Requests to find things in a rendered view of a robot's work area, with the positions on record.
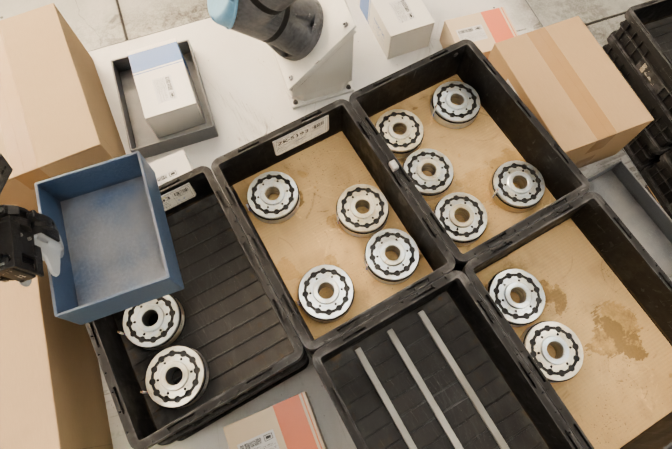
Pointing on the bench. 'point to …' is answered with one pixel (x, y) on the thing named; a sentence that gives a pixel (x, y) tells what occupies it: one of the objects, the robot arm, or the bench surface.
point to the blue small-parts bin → (109, 239)
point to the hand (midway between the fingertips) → (51, 249)
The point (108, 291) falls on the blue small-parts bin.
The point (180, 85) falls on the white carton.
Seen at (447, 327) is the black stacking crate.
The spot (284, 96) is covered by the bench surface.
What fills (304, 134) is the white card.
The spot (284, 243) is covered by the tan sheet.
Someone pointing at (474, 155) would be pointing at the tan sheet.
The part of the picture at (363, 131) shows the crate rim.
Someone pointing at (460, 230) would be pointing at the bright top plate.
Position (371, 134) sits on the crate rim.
